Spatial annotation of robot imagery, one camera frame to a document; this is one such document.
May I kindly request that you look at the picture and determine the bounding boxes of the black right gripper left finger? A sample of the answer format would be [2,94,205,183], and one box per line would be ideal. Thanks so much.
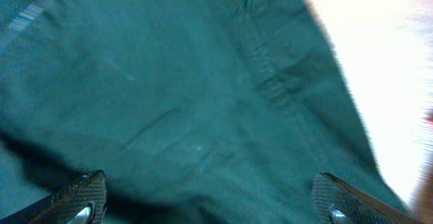
[1,170,108,224]

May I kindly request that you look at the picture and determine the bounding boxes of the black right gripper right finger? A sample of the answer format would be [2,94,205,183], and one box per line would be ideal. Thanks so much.
[312,173,421,224]

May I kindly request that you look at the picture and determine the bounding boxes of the black shorts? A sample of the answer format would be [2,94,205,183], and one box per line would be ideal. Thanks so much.
[1,0,403,223]

